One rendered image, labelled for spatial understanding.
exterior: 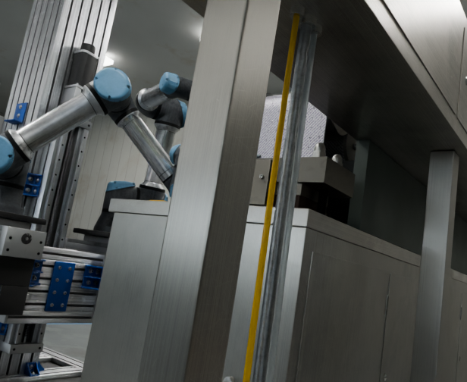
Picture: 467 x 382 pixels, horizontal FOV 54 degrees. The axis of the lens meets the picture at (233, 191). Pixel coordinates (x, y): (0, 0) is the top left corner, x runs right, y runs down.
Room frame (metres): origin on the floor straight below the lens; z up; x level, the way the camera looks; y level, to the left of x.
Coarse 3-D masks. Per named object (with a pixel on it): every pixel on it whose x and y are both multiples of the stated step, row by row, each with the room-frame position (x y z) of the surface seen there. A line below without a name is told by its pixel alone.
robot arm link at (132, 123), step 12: (132, 108) 1.59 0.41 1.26; (120, 120) 1.59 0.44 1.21; (132, 120) 1.60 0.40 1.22; (132, 132) 1.61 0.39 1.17; (144, 132) 1.61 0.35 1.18; (144, 144) 1.61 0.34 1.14; (156, 144) 1.62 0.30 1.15; (144, 156) 1.63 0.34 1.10; (156, 156) 1.62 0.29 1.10; (168, 156) 1.65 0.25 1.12; (156, 168) 1.63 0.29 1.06; (168, 168) 1.62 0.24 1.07; (168, 180) 1.63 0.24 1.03; (168, 192) 1.69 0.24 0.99
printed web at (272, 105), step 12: (276, 96) 1.36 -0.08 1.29; (288, 96) 1.32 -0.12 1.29; (264, 108) 1.36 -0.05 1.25; (276, 108) 1.33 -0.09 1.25; (288, 108) 1.30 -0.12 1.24; (312, 108) 1.25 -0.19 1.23; (264, 120) 1.35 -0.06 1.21; (276, 120) 1.33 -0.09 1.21; (336, 132) 1.33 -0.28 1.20; (324, 144) 1.35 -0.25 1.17; (336, 144) 1.33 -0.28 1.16
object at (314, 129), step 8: (312, 120) 1.25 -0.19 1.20; (320, 120) 1.23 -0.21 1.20; (264, 128) 1.35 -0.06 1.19; (272, 128) 1.33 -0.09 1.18; (312, 128) 1.25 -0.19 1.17; (320, 128) 1.23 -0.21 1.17; (264, 136) 1.35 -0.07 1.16; (272, 136) 1.33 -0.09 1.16; (304, 136) 1.26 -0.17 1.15; (312, 136) 1.25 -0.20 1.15; (320, 136) 1.23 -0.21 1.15; (264, 144) 1.35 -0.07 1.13; (272, 144) 1.33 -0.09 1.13; (304, 144) 1.26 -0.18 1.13; (312, 144) 1.24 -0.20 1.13; (264, 152) 1.34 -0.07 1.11; (272, 152) 1.32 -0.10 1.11; (304, 152) 1.26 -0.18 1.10; (312, 152) 1.24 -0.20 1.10
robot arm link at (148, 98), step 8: (168, 72) 1.55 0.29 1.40; (160, 80) 1.59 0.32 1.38; (168, 80) 1.54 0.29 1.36; (176, 80) 1.55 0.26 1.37; (184, 80) 1.57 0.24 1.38; (192, 80) 1.60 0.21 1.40; (152, 88) 1.72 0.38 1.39; (160, 88) 1.57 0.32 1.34; (168, 88) 1.55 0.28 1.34; (176, 88) 1.56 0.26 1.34; (184, 88) 1.57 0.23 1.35; (136, 96) 1.86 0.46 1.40; (144, 96) 1.80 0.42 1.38; (152, 96) 1.72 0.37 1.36; (160, 96) 1.67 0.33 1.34; (168, 96) 1.62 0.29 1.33; (176, 96) 1.60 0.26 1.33; (184, 96) 1.59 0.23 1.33; (136, 104) 1.88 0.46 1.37; (144, 104) 1.84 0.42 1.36; (152, 104) 1.78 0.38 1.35; (160, 104) 1.77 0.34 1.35; (144, 112) 1.91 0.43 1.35; (152, 112) 1.92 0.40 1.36
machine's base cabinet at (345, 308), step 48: (144, 240) 1.24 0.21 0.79; (336, 240) 1.06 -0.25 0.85; (144, 288) 1.22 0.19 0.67; (240, 288) 1.03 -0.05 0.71; (288, 288) 0.96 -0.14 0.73; (336, 288) 1.08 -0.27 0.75; (384, 288) 1.32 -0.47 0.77; (96, 336) 1.32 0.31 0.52; (144, 336) 1.20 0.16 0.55; (240, 336) 1.02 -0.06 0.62; (288, 336) 0.95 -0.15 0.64; (336, 336) 1.10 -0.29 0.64; (384, 336) 1.36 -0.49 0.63
